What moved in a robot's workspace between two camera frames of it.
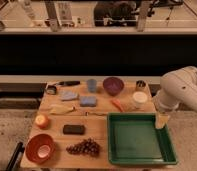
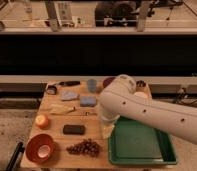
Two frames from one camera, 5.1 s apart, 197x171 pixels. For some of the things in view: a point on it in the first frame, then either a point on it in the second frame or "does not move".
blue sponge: [88, 101] does not move
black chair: [115, 14] does not move
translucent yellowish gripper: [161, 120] -> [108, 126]
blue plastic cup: [91, 84] does not move
